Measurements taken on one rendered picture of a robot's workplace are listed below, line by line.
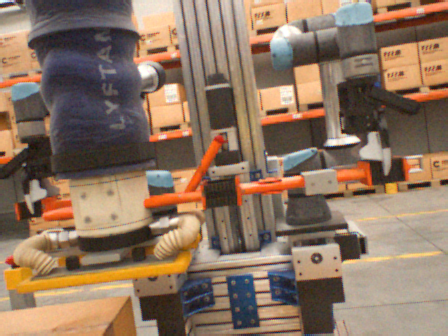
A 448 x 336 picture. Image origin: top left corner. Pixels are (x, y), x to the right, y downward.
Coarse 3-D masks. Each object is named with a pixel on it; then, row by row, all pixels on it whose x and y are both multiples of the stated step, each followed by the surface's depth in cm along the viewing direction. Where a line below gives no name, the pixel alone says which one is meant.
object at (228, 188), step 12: (204, 180) 103; (216, 180) 105; (228, 180) 105; (204, 192) 96; (216, 192) 97; (228, 192) 96; (204, 204) 97; (216, 204) 96; (228, 204) 96; (240, 204) 96
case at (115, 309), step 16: (64, 304) 128; (80, 304) 126; (96, 304) 124; (112, 304) 122; (128, 304) 125; (0, 320) 123; (16, 320) 121; (32, 320) 119; (48, 320) 117; (64, 320) 115; (80, 320) 114; (96, 320) 112; (112, 320) 111; (128, 320) 123
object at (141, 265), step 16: (144, 256) 92; (176, 256) 93; (48, 272) 94; (64, 272) 92; (80, 272) 90; (96, 272) 90; (112, 272) 89; (128, 272) 88; (144, 272) 88; (160, 272) 88; (176, 272) 88; (16, 288) 90; (32, 288) 90; (48, 288) 89
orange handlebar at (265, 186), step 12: (408, 168) 96; (264, 180) 98; (276, 180) 97; (288, 180) 97; (300, 180) 97; (348, 180) 96; (180, 192) 103; (240, 192) 97; (252, 192) 97; (264, 192) 98; (276, 192) 97; (60, 204) 129; (144, 204) 99; (156, 204) 99; (168, 204) 99; (48, 216) 100; (60, 216) 100; (72, 216) 100
